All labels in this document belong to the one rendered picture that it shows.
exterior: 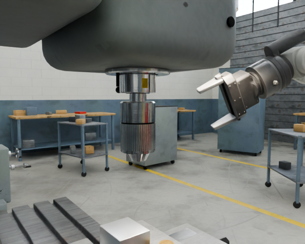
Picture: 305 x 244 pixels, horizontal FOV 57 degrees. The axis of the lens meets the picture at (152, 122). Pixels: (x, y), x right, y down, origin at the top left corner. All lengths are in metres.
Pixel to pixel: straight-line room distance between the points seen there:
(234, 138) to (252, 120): 0.56
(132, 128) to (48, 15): 0.17
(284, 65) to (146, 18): 0.50
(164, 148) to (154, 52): 4.91
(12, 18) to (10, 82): 6.66
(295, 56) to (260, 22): 8.62
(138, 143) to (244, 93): 0.40
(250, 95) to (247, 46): 8.75
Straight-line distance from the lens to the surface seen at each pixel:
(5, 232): 0.85
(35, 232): 0.82
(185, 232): 0.61
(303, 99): 8.44
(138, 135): 0.36
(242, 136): 6.44
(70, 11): 0.24
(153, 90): 0.36
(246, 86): 0.70
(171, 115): 5.21
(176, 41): 0.29
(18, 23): 0.29
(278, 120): 8.77
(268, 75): 0.71
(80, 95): 7.36
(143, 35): 0.27
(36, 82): 7.04
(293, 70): 0.75
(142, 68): 0.33
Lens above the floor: 1.28
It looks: 5 degrees down
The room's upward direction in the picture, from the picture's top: straight up
